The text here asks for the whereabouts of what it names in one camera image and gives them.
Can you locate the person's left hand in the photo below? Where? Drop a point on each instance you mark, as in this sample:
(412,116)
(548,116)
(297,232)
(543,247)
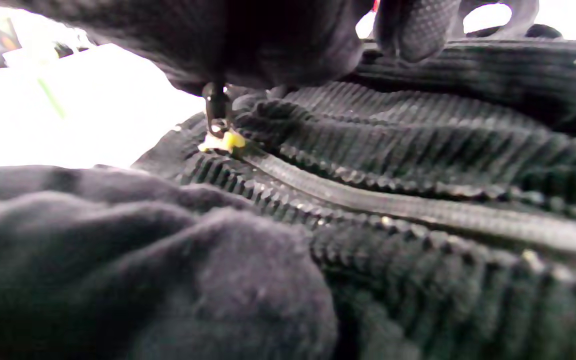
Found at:
(143,275)

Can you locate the person's right hand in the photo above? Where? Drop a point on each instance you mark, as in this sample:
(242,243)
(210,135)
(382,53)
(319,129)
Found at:
(268,40)

